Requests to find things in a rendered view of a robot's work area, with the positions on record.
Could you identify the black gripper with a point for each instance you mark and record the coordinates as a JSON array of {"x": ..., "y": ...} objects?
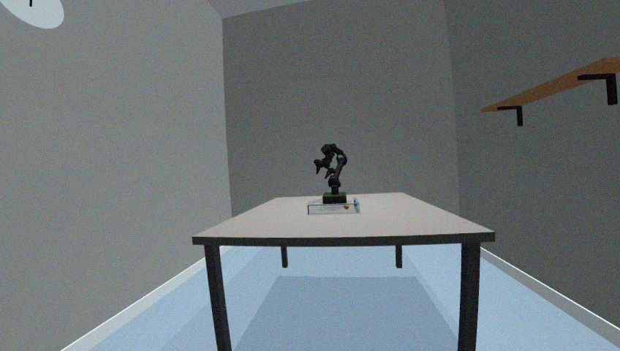
[{"x": 326, "y": 164}]

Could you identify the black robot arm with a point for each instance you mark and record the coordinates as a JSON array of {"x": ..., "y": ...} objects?
[{"x": 329, "y": 150}]

